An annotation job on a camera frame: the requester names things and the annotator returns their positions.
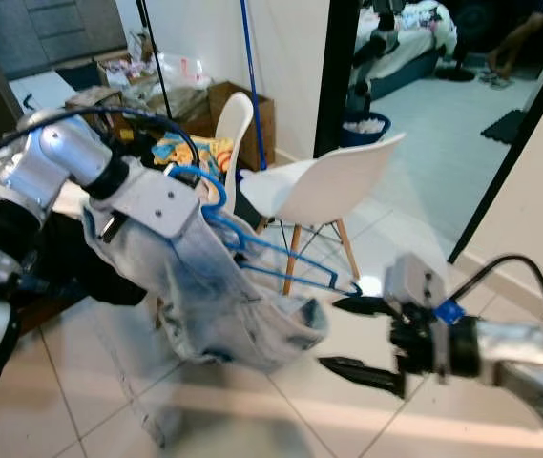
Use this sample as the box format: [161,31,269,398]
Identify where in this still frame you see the blue bucket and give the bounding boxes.
[340,110,393,149]

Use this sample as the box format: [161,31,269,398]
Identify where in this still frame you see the cardboard box with packets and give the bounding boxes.
[99,52,157,87]

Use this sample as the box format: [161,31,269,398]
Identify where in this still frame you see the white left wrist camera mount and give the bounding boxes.
[109,162,205,239]

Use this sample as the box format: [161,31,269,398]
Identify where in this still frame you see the clear bag with red print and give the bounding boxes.
[152,52,210,92]

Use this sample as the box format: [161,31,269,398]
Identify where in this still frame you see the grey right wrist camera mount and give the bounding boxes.
[383,253,449,316]

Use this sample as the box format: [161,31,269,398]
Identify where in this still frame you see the small open cardboard box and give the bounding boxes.
[66,86,124,111]

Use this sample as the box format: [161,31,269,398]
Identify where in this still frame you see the person in dark shirt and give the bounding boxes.
[486,0,543,87]

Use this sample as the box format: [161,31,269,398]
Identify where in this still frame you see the blue broom pole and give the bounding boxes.
[240,0,269,170]

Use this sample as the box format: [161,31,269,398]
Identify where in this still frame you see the yellow blue garment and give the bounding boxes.
[152,134,234,173]

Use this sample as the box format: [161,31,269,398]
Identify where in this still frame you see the black garment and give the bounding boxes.
[32,215,157,306]

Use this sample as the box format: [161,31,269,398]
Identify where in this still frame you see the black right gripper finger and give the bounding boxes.
[331,296,399,320]
[317,356,408,401]

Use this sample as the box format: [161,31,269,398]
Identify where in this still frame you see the black floor mat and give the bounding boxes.
[481,108,530,146]

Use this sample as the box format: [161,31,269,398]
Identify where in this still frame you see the black stand pole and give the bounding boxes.
[138,0,174,117]

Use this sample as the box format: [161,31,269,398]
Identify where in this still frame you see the dark wooden table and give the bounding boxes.
[0,191,157,337]

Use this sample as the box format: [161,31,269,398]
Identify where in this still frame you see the black door frame post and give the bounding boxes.
[314,0,363,158]
[448,52,543,266]

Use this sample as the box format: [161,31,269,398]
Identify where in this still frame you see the olive plastic bag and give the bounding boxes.
[123,86,215,120]

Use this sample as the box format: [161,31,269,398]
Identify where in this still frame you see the bed with white bedding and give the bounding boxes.
[357,0,458,96]

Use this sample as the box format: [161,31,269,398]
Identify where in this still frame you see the grey cabinet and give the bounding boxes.
[0,0,129,82]

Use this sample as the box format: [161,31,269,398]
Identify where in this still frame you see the light denim shorts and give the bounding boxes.
[80,205,329,373]

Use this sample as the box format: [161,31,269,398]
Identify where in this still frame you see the grey humanoid robot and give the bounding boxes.
[347,0,401,115]

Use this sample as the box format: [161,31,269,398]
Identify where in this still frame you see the white cloth pile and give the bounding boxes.
[199,175,240,207]

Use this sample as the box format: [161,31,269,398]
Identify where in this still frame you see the white plastic chair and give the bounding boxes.
[238,132,407,297]
[212,93,255,211]

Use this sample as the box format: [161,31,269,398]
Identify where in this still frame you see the blue plastic hanger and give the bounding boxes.
[166,164,363,297]

